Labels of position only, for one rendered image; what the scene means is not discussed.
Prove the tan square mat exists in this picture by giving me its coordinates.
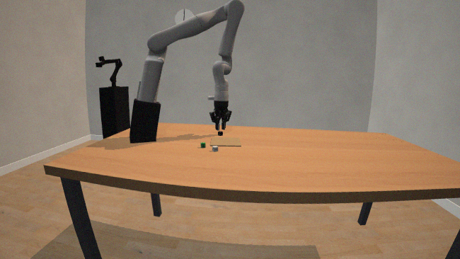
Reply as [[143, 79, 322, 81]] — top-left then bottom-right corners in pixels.
[[210, 137, 241, 146]]

